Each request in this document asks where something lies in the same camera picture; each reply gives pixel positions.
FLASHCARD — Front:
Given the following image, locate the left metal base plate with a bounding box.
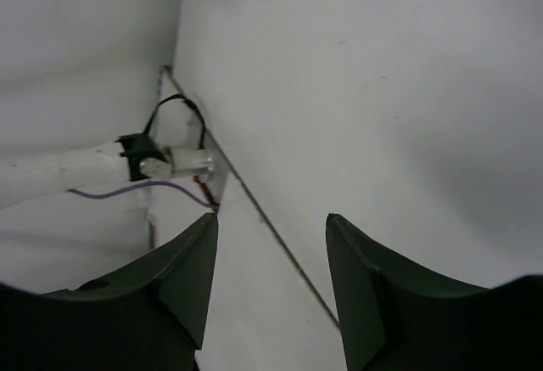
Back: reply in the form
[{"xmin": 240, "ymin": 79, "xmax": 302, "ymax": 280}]
[{"xmin": 207, "ymin": 159, "xmax": 230, "ymax": 204}]

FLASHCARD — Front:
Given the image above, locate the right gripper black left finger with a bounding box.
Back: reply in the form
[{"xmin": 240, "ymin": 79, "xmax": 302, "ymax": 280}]
[{"xmin": 1, "ymin": 213, "xmax": 218, "ymax": 370}]

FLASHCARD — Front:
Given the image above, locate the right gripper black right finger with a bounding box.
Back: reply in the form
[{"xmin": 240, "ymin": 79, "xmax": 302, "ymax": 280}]
[{"xmin": 326, "ymin": 214, "xmax": 542, "ymax": 370}]

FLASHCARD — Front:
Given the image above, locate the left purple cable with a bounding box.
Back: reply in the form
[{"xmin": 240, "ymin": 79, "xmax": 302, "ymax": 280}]
[{"xmin": 67, "ymin": 180, "xmax": 217, "ymax": 213}]

